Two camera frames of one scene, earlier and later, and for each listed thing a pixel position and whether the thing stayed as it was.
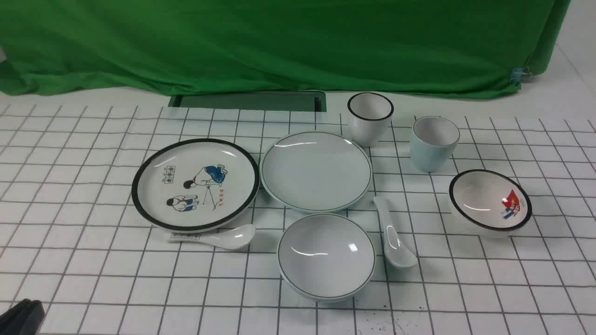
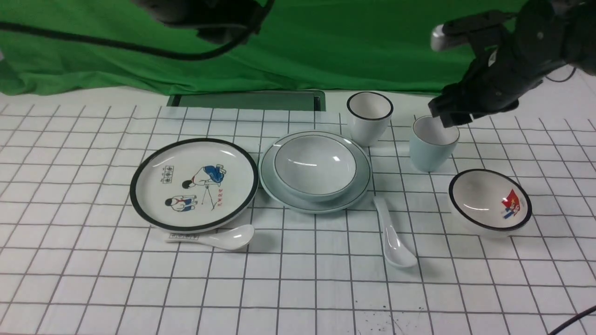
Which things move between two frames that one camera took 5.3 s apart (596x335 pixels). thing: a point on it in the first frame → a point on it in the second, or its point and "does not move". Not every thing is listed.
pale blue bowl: x=325 y=257 → x=315 y=168
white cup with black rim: x=369 y=115 does not move
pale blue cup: x=433 y=140 does not move
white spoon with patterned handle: x=233 y=238 does not move
